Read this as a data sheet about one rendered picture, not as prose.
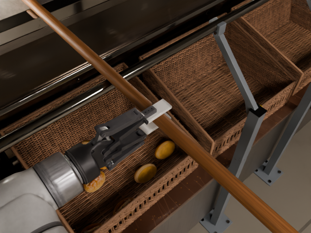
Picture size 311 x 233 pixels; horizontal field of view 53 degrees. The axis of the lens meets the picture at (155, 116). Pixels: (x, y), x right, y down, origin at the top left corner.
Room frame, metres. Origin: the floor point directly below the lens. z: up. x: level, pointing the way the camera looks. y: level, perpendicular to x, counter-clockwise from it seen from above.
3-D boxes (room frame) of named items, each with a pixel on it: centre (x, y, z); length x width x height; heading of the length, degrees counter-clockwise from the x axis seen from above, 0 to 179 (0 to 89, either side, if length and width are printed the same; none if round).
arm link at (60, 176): (0.28, 0.18, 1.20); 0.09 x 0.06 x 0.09; 40
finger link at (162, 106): (0.43, 0.00, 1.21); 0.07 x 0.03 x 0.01; 130
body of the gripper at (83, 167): (0.33, 0.12, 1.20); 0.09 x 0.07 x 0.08; 130
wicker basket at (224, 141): (1.04, -0.29, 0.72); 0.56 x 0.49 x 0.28; 129
